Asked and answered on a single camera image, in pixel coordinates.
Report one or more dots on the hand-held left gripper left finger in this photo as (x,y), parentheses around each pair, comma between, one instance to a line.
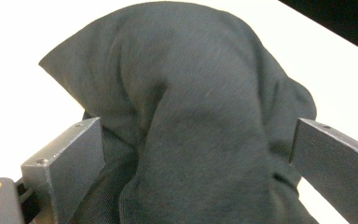
(68,161)

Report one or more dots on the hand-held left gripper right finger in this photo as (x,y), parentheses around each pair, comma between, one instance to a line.
(332,168)

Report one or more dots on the dark grey cloth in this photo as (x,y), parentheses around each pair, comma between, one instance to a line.
(183,124)

